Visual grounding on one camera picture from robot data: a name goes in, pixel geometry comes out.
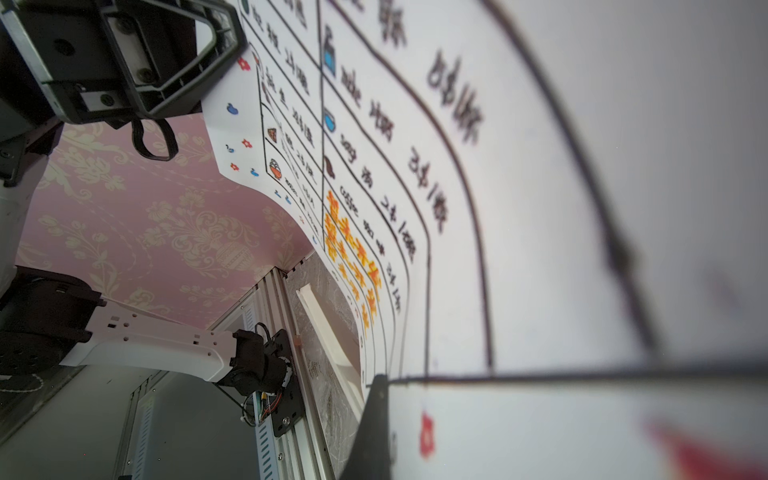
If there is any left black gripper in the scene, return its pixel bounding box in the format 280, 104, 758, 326
1, 1, 246, 124

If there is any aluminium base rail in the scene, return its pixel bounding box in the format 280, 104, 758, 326
113, 267, 361, 480

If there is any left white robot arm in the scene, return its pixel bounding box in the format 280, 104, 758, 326
1, 1, 293, 396

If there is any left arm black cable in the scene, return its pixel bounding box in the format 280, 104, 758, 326
130, 117, 180, 163

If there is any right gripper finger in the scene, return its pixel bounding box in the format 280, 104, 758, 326
340, 374, 391, 480

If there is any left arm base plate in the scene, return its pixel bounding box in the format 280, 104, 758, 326
265, 329, 306, 438

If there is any paper menu sheet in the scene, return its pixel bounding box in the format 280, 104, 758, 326
203, 1, 767, 479

